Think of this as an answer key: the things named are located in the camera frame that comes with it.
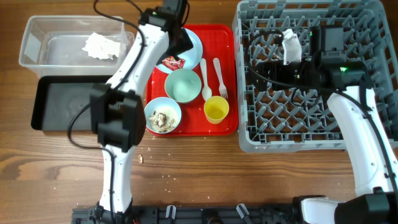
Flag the red snack wrapper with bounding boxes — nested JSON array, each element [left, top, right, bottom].
[[162, 56, 186, 71]]

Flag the yellow plastic cup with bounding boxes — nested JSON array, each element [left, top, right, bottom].
[[204, 96, 229, 124]]

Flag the green bowl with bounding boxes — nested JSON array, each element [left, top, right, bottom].
[[164, 68, 202, 103]]

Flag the white napkin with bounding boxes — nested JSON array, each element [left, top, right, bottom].
[[82, 32, 121, 60]]

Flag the light blue bowl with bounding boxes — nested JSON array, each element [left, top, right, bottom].
[[144, 97, 182, 134]]

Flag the food scraps and rice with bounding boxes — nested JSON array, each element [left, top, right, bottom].
[[148, 108, 178, 133]]

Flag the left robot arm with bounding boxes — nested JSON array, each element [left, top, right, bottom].
[[90, 0, 193, 223]]

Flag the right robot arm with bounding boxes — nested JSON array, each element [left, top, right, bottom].
[[248, 26, 397, 223]]

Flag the grey dishwasher rack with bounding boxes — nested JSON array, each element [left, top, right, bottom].
[[233, 1, 397, 152]]

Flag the clear plastic waste bin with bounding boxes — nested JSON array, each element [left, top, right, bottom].
[[19, 16, 134, 78]]

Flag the light blue plate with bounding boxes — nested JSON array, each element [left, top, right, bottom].
[[156, 28, 203, 74]]

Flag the white plastic fork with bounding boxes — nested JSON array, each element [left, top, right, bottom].
[[213, 58, 228, 99]]

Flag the red serving tray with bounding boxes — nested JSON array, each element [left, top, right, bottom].
[[164, 24, 238, 137]]

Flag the white plastic spoon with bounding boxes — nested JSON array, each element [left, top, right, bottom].
[[200, 58, 212, 101]]

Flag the black rectangular tray bin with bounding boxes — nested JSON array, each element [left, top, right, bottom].
[[30, 75, 111, 131]]

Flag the food crumb on table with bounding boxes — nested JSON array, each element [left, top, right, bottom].
[[138, 154, 144, 164]]

